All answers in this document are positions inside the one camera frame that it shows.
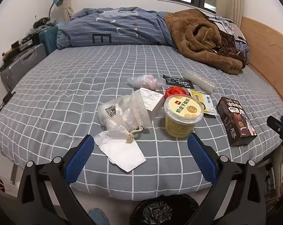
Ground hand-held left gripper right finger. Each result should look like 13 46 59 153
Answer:
187 133 267 225

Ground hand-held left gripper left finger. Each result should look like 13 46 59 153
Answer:
16 135 95 225

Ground dark brown carton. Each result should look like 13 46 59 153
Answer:
216 97 258 147

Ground white tissue paper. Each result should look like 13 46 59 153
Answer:
94 125 147 173

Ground yellow yogurt cup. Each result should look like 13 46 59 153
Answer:
164 94 205 138

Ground yellow and white sachet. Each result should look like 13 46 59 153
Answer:
188 88 219 116

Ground white drawstring pouch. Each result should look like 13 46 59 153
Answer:
97 91 152 143

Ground trash bin with black liner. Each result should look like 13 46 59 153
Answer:
130 194 199 225

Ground white cardboard box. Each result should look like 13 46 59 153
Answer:
134 87 165 122

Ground black sachet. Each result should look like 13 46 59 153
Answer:
162 74 194 90

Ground clear plastic bag red print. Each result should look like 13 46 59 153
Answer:
127 74 165 91

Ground blue slipper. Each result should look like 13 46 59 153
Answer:
88 207 110 225

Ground wooden headboard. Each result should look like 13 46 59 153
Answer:
240 16 283 113

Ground grey checked bed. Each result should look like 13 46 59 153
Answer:
0 43 283 202

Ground dark brown patterned cloth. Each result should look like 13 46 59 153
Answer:
216 30 246 62

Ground patterned pillow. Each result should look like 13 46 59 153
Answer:
206 15 250 64

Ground grey suitcase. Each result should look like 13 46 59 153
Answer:
0 43 47 92

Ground brown fleece blanket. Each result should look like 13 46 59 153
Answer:
164 9 247 75

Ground teal suitcase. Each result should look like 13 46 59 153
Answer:
40 25 59 55

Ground pile of dark boxes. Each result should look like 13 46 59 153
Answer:
1 28 42 64

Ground beige striped curtain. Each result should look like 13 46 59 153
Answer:
215 0 244 29

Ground blue striped duvet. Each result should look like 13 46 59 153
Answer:
56 7 179 50

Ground cream curtain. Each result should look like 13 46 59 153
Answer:
59 0 74 23

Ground blue desk lamp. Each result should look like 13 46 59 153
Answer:
48 0 63 20

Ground black power adapter with cable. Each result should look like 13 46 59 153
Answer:
0 91 16 150

